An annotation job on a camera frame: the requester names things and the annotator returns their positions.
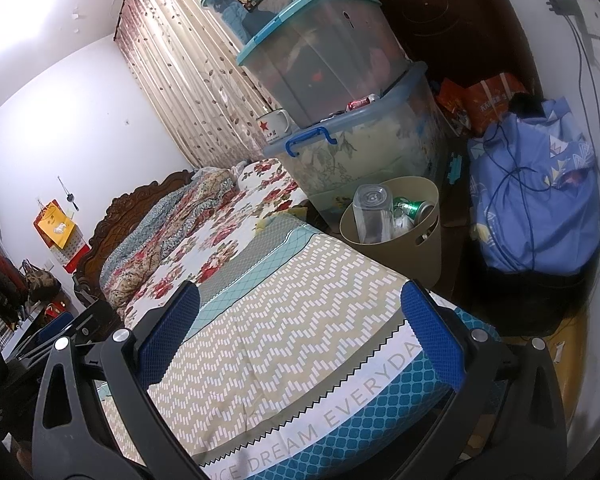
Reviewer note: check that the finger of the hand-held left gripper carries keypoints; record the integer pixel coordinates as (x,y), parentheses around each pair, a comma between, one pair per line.
(55,325)

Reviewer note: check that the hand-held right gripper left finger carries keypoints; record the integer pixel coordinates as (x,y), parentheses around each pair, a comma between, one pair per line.
(170,330)

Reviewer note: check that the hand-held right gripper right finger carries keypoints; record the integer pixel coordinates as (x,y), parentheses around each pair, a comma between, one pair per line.
(430,330)

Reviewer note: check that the beige plastic bin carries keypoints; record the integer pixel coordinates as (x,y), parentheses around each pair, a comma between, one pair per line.
(395,265)

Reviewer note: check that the green drink can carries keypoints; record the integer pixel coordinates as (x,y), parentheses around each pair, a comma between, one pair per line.
(415,210)

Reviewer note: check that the clear plastic bottle green cap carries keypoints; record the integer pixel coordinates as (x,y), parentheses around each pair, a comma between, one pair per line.
(372,215)

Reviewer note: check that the brown handbag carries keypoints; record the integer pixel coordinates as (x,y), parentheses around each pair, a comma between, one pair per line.
(40,282)

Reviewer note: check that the hanging dark red clothes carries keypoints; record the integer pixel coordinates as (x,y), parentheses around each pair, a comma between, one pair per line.
(0,270)

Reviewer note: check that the black stool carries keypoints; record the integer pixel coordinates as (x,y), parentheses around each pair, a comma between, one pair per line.
(520,300)

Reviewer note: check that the floral quilt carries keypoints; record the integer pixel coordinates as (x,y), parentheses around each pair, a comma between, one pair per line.
(170,220)

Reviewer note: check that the floral bedsheet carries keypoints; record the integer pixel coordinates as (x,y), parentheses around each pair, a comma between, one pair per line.
(230,220)

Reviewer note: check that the carved wooden headboard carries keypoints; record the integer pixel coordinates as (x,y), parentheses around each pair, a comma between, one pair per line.
(130,205)

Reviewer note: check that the small yellow item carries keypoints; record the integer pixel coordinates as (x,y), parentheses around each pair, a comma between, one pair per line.
(265,222)

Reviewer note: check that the blue cloth bundle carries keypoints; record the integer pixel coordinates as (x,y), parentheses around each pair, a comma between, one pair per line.
(530,210)

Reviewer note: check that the orange snack bag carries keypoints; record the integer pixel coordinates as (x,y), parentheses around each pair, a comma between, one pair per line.
(495,100)
(452,105)

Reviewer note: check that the white enamel mug red star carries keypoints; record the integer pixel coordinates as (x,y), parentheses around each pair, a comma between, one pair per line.
(272,127)

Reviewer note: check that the red drink can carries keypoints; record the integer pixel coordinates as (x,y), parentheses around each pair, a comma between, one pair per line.
(362,103)

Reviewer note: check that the leaf print curtain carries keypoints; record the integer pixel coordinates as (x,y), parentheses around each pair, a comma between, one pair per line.
(180,60)

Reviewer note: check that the clear storage box teal lid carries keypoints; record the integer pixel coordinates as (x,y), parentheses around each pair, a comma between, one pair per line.
(330,50)

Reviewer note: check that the dark wooden door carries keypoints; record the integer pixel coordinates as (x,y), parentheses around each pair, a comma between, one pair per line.
(430,10)

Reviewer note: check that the red wall calendar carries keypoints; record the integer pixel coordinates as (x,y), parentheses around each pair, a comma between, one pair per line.
(77,260)

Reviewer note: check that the small hanging wall tool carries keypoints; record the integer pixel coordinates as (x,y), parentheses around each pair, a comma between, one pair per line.
(69,197)

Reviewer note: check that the wall power adapter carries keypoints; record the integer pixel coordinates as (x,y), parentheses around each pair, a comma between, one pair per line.
(564,5)

